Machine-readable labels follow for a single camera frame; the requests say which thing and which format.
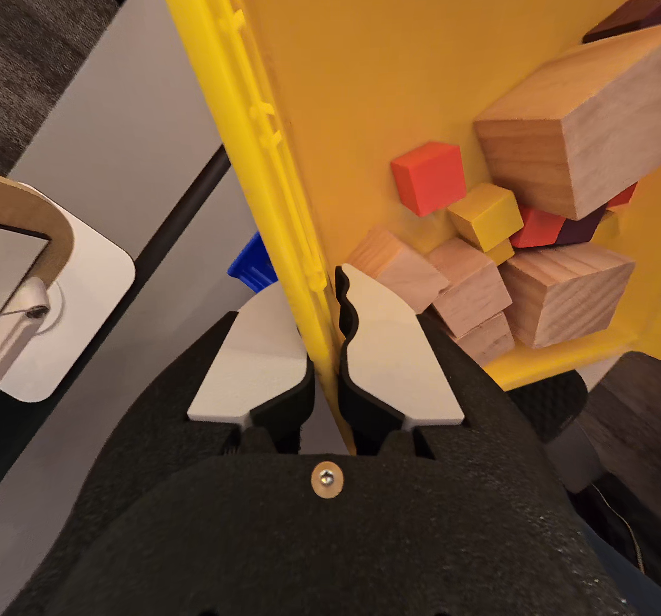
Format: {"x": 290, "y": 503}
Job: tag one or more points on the pile of wooden cubes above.
{"x": 557, "y": 151}

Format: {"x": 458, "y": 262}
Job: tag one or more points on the blue plastic box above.
{"x": 253, "y": 265}

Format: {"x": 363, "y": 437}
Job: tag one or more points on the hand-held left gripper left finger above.
{"x": 253, "y": 368}

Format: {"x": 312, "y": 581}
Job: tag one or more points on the yellow plastic box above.
{"x": 361, "y": 84}

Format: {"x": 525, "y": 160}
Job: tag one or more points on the white board stand base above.
{"x": 93, "y": 290}

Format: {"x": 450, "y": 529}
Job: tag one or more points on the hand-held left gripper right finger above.
{"x": 397, "y": 368}

